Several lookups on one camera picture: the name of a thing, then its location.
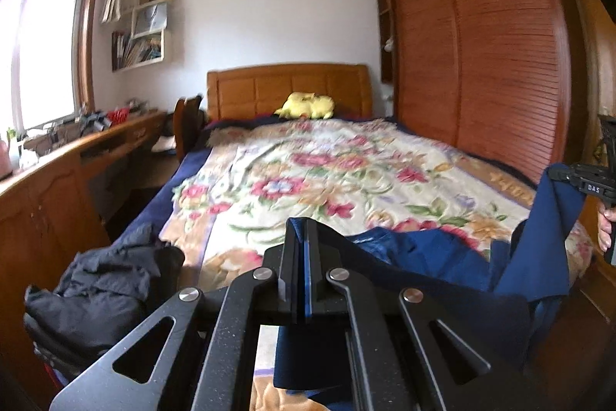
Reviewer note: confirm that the wooden bed headboard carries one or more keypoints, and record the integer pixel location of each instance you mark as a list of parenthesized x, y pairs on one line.
[(251, 92)]

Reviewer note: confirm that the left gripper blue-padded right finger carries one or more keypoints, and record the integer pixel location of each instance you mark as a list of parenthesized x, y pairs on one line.
[(420, 344)]

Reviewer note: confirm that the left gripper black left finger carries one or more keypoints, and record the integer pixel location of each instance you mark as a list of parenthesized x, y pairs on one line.
[(198, 350)]

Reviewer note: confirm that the long wooden desk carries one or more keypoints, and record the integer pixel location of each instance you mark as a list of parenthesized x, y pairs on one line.
[(47, 217)]

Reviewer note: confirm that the white wall shelf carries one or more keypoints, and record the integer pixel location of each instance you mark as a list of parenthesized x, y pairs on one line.
[(141, 37)]

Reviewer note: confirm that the yellow plush toy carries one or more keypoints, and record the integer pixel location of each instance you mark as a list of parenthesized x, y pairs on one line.
[(306, 105)]

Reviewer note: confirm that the black clothes pile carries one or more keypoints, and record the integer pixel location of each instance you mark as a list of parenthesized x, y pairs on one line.
[(102, 295)]

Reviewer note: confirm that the pink bottle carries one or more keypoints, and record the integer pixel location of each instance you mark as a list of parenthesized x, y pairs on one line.
[(6, 167)]

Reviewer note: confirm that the wooden louvered wardrobe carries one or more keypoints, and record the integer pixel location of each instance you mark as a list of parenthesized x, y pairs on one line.
[(500, 79)]

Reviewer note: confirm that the right hand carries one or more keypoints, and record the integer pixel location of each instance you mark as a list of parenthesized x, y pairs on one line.
[(605, 218)]

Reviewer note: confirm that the wooden chair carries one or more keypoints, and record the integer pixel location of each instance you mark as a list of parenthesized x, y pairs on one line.
[(188, 121)]

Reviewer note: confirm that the floral bed blanket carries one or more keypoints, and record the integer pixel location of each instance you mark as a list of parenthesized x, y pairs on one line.
[(475, 233)]

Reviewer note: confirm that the navy blue suit jacket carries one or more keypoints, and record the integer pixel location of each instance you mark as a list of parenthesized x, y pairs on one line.
[(312, 357)]

